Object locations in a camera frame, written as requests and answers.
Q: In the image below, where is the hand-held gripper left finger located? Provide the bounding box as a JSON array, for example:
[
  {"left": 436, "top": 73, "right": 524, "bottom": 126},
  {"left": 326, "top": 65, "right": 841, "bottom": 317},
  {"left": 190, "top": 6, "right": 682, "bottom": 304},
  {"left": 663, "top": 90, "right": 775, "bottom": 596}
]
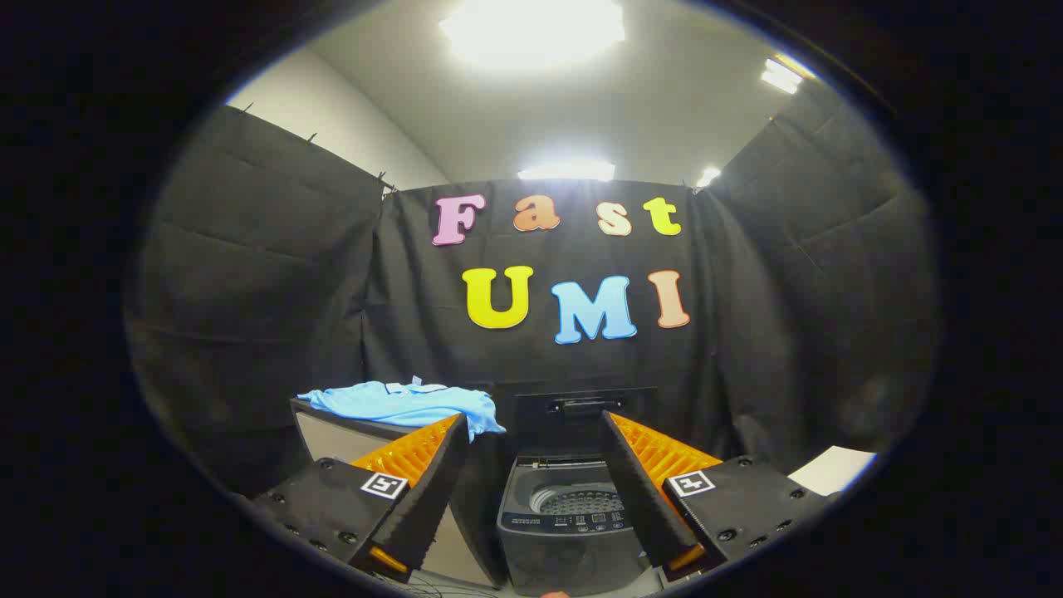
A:
[{"left": 247, "top": 412, "right": 471, "bottom": 582}]

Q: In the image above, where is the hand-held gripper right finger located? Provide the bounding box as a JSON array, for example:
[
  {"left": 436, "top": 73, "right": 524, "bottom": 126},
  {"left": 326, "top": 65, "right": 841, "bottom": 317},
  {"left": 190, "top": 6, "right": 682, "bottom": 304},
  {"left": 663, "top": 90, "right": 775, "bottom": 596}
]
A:
[{"left": 600, "top": 409, "right": 834, "bottom": 584}]

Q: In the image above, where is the light blue polo shirt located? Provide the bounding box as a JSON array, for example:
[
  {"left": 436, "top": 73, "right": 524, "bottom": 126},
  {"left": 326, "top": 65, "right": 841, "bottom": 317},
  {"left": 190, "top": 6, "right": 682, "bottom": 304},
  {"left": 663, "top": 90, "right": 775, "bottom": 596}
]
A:
[{"left": 297, "top": 378, "right": 507, "bottom": 443}]

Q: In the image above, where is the grey washing machine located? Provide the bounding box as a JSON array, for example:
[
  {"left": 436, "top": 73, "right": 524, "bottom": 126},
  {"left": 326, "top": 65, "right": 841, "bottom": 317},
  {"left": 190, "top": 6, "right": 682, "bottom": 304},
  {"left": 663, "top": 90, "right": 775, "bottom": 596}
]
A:
[{"left": 497, "top": 453, "right": 659, "bottom": 597}]

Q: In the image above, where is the grey cabinet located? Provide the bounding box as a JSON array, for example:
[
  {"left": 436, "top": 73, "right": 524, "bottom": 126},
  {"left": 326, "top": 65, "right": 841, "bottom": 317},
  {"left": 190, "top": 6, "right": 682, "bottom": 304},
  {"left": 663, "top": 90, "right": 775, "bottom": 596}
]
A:
[{"left": 289, "top": 397, "right": 509, "bottom": 589}]

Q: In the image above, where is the white board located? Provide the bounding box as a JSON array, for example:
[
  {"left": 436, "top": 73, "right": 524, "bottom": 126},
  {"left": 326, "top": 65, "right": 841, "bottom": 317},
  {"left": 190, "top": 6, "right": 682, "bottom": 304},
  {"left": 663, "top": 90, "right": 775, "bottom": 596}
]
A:
[{"left": 787, "top": 446, "right": 878, "bottom": 497}]

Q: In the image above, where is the black backdrop cloth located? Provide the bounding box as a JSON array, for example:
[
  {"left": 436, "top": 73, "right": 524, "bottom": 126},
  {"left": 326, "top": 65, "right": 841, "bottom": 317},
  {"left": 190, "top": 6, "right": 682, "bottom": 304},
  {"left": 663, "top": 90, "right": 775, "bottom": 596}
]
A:
[{"left": 125, "top": 79, "right": 943, "bottom": 499}]

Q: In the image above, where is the large ceiling light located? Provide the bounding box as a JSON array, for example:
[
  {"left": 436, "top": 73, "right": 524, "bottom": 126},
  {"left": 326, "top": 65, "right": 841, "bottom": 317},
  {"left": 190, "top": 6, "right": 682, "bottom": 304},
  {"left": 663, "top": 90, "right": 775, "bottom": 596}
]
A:
[{"left": 438, "top": 0, "right": 626, "bottom": 71}]

